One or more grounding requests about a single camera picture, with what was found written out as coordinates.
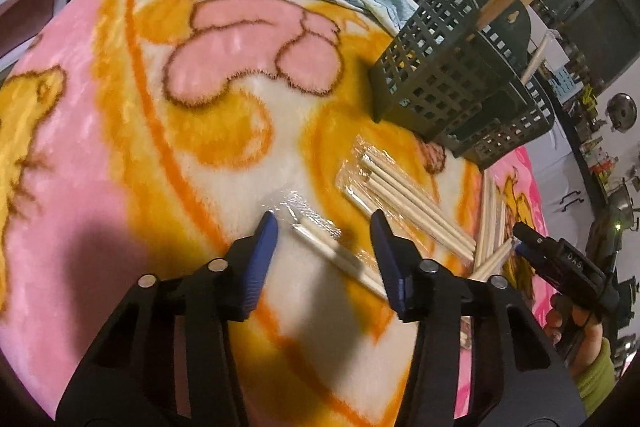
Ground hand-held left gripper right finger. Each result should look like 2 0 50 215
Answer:
370 209 587 427

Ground dark framed window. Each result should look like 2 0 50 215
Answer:
540 0 636 92

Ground steel cooking pot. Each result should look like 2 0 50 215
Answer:
606 179 640 228

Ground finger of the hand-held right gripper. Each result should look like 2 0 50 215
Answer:
512 222 547 260

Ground steel pot lid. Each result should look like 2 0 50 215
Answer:
605 93 637 132

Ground person's right hand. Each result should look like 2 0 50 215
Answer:
545 294 607 378

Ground dark green utensil basket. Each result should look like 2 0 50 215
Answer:
369 0 557 171

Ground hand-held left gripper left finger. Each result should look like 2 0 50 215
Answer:
56 211 279 427

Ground large chopsticks bundle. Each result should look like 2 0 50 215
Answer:
335 134 477 265

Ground white kitchen cabinets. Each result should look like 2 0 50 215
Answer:
527 142 601 228

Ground loose wooden chopsticks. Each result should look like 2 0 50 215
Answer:
475 172 507 268

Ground light blue knife rack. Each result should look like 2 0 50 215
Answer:
550 69 574 101

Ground loose wooden chopstick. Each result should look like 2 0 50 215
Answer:
520 32 551 85

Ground pink yellow printed blanket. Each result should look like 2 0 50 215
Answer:
0 0 551 427

